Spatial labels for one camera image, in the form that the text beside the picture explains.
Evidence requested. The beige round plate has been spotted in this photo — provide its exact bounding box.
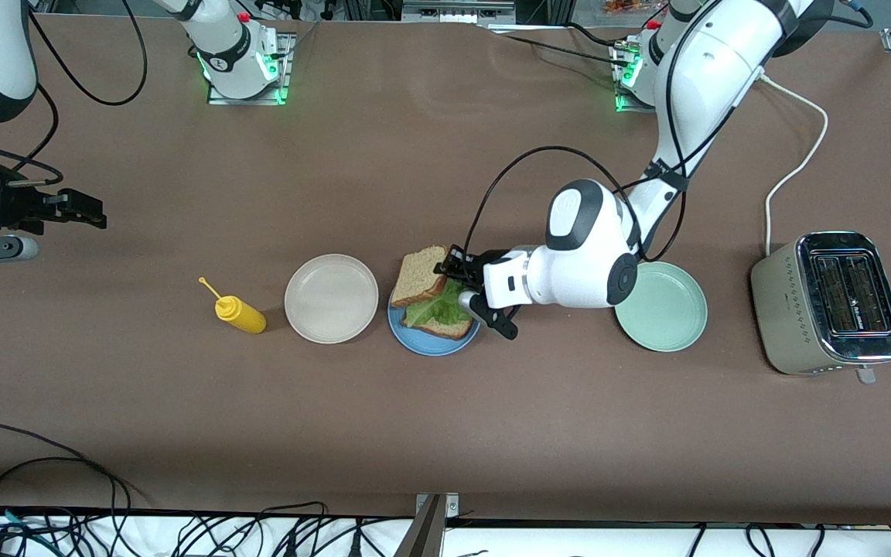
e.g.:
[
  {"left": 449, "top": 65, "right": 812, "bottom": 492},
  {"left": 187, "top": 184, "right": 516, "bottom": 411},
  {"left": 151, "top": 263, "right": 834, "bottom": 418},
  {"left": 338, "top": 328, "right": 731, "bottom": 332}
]
[{"left": 284, "top": 254, "right": 380, "bottom": 344}]

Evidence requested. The toasted brown bread slice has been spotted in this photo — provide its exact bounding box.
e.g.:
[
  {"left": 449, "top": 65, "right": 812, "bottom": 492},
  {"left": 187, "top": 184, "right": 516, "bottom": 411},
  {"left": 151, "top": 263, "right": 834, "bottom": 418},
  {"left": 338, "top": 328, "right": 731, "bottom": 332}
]
[
  {"left": 401, "top": 298, "right": 481, "bottom": 341},
  {"left": 390, "top": 245, "right": 449, "bottom": 308}
]

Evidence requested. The black cable on table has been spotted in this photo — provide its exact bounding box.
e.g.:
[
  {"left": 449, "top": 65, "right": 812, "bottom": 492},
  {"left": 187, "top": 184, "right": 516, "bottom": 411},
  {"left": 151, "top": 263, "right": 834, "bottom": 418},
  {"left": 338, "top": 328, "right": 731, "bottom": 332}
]
[{"left": 484, "top": 22, "right": 636, "bottom": 69}]

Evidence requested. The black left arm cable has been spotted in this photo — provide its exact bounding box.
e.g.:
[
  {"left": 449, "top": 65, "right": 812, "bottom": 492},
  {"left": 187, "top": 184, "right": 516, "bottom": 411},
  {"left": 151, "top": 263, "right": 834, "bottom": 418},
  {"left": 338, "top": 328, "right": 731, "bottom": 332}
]
[{"left": 461, "top": 0, "right": 725, "bottom": 264}]

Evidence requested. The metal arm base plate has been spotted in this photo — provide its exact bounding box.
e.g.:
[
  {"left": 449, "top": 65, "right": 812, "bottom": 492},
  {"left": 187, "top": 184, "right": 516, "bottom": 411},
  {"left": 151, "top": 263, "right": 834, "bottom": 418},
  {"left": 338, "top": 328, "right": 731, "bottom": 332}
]
[
  {"left": 614, "top": 40, "right": 659, "bottom": 114},
  {"left": 207, "top": 32, "right": 296, "bottom": 106}
]

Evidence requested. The arched black cable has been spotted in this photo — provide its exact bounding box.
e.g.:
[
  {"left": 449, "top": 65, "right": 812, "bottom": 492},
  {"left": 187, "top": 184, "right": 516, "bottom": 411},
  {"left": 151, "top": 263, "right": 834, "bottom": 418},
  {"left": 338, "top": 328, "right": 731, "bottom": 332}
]
[{"left": 256, "top": 501, "right": 330, "bottom": 542}]

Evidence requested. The beige chrome toaster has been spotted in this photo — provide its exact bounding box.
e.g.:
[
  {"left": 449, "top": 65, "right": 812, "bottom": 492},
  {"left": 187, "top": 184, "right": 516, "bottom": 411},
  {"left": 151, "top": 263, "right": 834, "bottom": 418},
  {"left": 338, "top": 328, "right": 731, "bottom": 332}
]
[{"left": 750, "top": 231, "right": 891, "bottom": 385}]

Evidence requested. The mint green round plate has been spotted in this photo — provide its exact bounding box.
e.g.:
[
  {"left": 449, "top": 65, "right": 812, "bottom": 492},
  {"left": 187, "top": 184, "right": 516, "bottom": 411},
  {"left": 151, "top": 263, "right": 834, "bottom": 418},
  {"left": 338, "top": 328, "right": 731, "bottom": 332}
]
[{"left": 613, "top": 261, "right": 708, "bottom": 354}]

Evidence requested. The yellow squeeze bottle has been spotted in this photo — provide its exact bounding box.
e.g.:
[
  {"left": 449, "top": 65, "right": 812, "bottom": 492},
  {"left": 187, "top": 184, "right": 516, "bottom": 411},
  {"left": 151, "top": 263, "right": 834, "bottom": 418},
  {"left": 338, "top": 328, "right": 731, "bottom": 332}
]
[{"left": 198, "top": 276, "right": 268, "bottom": 335}]

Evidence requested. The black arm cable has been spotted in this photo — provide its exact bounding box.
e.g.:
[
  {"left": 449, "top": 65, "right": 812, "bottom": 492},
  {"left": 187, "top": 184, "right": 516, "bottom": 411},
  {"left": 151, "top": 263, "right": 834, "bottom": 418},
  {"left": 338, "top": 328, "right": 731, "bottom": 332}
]
[
  {"left": 461, "top": 0, "right": 725, "bottom": 264},
  {"left": 0, "top": 0, "right": 149, "bottom": 188}
]

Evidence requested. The grey metal box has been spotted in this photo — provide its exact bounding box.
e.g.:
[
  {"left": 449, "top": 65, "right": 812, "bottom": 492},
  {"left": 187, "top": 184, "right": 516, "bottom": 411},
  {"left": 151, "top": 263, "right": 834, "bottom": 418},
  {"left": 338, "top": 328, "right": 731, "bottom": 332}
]
[{"left": 401, "top": 0, "right": 517, "bottom": 24}]

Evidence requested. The metal table edge bracket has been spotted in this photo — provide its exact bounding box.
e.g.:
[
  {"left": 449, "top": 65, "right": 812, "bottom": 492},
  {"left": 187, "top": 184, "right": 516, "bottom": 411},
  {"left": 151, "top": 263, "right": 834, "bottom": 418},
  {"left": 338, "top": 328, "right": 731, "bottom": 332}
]
[{"left": 395, "top": 493, "right": 460, "bottom": 557}]

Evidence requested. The looped thin black cable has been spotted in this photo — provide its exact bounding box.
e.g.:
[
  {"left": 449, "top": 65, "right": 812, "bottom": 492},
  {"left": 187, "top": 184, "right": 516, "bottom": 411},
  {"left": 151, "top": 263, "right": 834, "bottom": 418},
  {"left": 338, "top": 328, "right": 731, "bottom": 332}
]
[{"left": 746, "top": 523, "right": 777, "bottom": 557}]

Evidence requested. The blue round plate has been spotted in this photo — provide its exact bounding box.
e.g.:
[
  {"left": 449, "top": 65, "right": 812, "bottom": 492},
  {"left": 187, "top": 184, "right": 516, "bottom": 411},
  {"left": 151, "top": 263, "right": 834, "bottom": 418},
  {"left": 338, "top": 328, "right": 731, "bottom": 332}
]
[{"left": 387, "top": 265, "right": 484, "bottom": 357}]

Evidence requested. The teal cable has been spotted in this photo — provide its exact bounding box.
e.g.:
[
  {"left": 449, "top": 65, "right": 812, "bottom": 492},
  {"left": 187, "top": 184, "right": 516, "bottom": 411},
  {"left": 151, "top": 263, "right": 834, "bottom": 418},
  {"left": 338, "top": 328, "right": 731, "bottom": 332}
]
[{"left": 0, "top": 503, "right": 60, "bottom": 555}]

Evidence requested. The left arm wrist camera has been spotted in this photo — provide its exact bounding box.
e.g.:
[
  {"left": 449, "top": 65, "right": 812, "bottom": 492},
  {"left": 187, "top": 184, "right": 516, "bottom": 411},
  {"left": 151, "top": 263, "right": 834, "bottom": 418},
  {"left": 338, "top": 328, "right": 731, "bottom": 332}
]
[{"left": 457, "top": 289, "right": 522, "bottom": 341}]

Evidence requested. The white toaster power cable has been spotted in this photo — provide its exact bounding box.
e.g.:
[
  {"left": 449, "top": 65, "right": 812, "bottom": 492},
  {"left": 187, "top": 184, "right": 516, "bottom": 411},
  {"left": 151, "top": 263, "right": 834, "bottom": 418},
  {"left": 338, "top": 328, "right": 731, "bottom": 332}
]
[{"left": 755, "top": 73, "right": 830, "bottom": 258}]

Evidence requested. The green lettuce leaf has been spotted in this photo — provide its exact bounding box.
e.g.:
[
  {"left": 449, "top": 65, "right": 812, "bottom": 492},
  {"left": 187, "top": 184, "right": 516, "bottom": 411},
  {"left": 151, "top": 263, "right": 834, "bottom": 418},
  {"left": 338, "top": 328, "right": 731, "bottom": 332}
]
[{"left": 404, "top": 278, "right": 474, "bottom": 329}]

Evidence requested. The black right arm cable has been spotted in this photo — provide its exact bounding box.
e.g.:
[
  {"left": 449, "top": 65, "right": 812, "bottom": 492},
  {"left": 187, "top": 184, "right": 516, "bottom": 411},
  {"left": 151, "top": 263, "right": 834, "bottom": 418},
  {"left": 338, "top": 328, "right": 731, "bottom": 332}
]
[{"left": 0, "top": 0, "right": 149, "bottom": 188}]

